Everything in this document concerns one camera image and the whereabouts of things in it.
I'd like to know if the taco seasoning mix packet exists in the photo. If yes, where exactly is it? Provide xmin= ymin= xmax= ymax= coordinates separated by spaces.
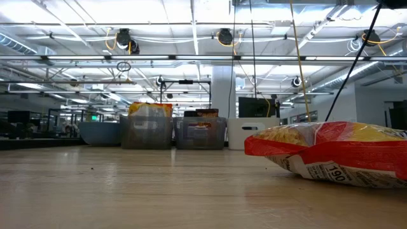
xmin=195 ymin=108 xmax=219 ymax=118

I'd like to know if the white plastic bin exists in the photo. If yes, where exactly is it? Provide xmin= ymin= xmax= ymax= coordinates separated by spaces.
xmin=227 ymin=117 xmax=281 ymax=150

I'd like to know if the yellow creamy chicken ramen packet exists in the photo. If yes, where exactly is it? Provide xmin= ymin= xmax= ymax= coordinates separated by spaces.
xmin=128 ymin=101 xmax=174 ymax=118

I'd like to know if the red ramen packet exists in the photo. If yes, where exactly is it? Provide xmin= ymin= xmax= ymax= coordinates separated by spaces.
xmin=244 ymin=120 xmax=407 ymax=189

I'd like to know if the grey translucent bin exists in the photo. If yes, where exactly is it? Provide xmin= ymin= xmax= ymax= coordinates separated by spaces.
xmin=174 ymin=116 xmax=227 ymax=150
xmin=120 ymin=114 xmax=174 ymax=150

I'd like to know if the white pillar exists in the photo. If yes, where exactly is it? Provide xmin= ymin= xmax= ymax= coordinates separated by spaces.
xmin=211 ymin=66 xmax=238 ymax=120

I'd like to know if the large black monitor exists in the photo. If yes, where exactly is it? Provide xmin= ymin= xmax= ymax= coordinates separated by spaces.
xmin=238 ymin=96 xmax=277 ymax=119

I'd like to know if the blue plastic bowl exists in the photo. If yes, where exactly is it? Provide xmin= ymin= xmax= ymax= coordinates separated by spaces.
xmin=78 ymin=121 xmax=121 ymax=147

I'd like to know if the black gantry frame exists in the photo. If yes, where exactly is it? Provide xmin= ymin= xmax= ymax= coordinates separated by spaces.
xmin=160 ymin=79 xmax=212 ymax=109

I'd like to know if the black ceiling cable reel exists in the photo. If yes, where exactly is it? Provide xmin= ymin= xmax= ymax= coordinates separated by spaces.
xmin=116 ymin=27 xmax=141 ymax=55
xmin=362 ymin=29 xmax=381 ymax=47
xmin=217 ymin=27 xmax=234 ymax=46

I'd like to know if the yellow cable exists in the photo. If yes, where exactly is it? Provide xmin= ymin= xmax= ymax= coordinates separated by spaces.
xmin=288 ymin=0 xmax=312 ymax=123

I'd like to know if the black hanging cable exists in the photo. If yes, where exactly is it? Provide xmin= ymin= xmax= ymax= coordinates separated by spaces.
xmin=324 ymin=3 xmax=382 ymax=122

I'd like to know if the black aluminium table frame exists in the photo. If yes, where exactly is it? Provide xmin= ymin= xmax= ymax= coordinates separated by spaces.
xmin=0 ymin=137 xmax=82 ymax=151

